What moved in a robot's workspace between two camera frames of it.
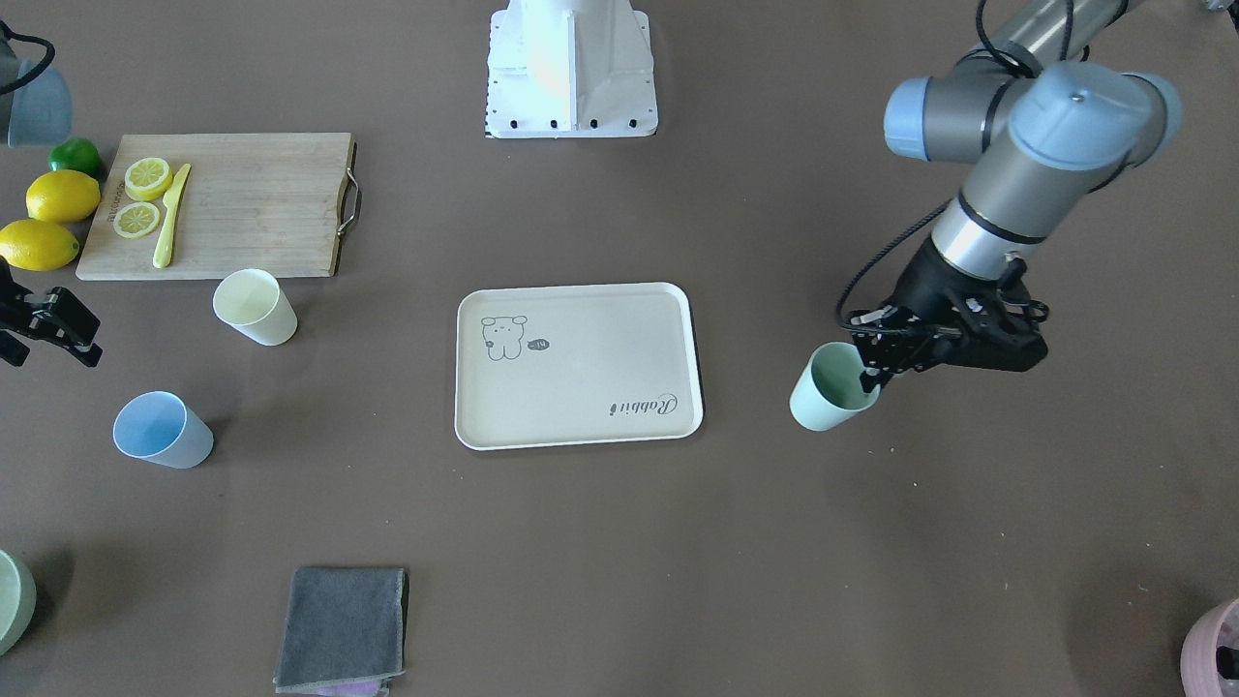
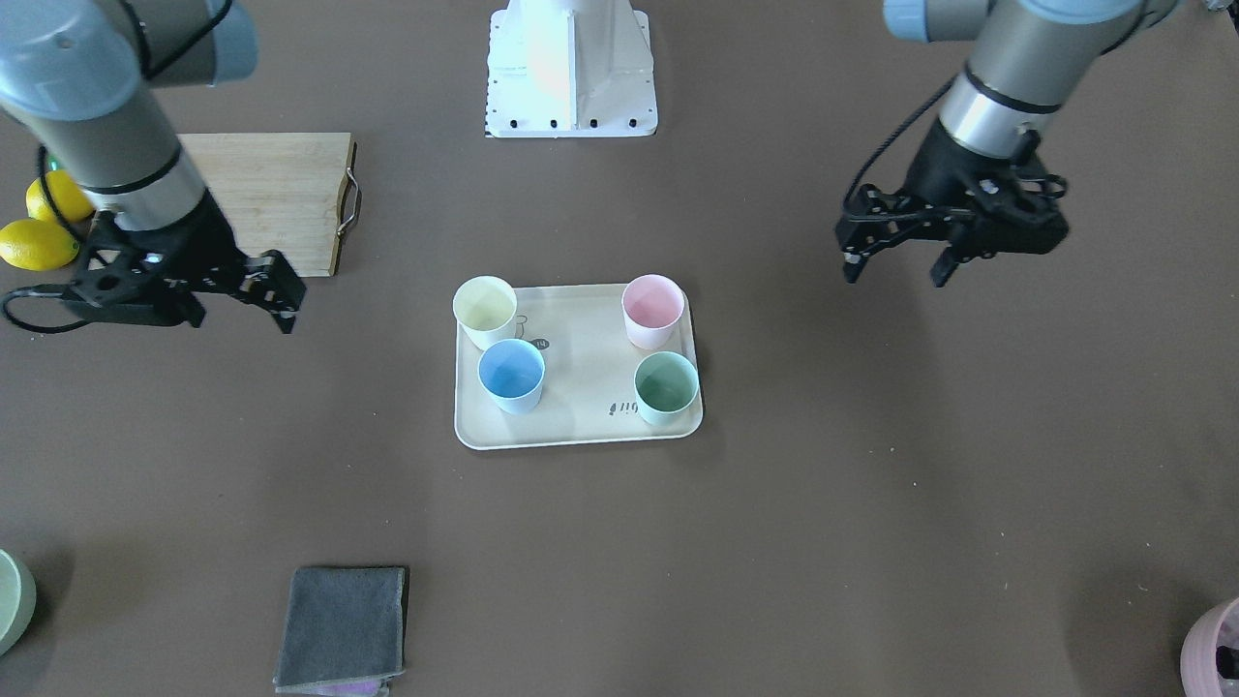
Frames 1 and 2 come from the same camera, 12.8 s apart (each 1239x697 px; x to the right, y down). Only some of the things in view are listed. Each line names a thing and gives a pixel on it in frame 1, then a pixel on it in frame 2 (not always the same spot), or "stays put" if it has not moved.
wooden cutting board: x=221 y=206 stays put
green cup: x=828 y=389 → x=666 y=383
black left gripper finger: x=876 y=352 → x=853 y=264
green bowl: x=18 y=601 stays put
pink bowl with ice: x=1198 y=652 stays put
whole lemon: x=62 y=196 stays put
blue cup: x=160 y=427 → x=511 y=371
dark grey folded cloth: x=345 y=632 stays put
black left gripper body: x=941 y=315 → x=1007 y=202
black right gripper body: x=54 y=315 → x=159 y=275
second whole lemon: x=36 y=245 stays put
